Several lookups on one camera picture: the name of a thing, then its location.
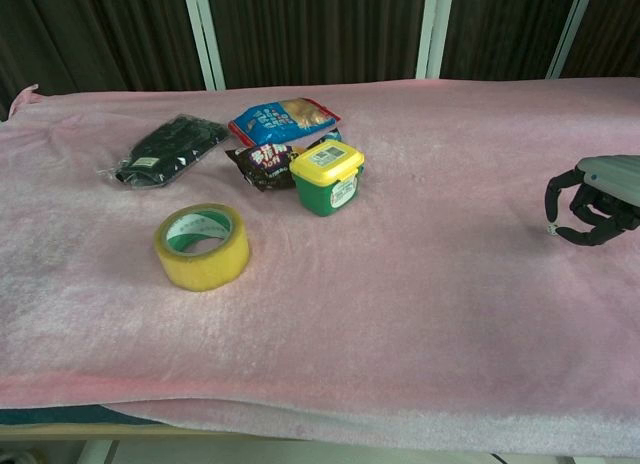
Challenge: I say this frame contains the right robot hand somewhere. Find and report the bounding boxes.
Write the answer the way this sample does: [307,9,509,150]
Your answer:
[544,154,640,248]

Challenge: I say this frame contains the yellow packing tape roll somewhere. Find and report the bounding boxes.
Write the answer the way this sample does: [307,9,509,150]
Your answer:
[153,202,251,293]

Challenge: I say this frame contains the pink fleece blanket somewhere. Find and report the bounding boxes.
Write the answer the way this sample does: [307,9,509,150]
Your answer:
[0,76,640,456]

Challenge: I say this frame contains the green tub with yellow lid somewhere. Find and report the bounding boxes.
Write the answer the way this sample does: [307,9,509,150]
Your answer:
[288,139,366,218]

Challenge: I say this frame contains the dark pleated curtain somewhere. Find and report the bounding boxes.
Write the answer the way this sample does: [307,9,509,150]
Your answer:
[0,0,640,121]

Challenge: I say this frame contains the blue snack bag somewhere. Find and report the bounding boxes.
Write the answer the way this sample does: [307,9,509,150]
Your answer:
[228,97,343,148]

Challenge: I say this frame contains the dark purple snack packet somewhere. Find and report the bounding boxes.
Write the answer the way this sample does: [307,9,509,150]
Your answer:
[224,127,345,193]

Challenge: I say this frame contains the black gloves in plastic bag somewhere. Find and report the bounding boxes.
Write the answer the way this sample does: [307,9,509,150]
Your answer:
[97,113,232,190]

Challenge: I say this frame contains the white frame post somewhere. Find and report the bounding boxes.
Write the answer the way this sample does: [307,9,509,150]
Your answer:
[415,0,455,79]
[544,0,598,80]
[181,0,227,92]

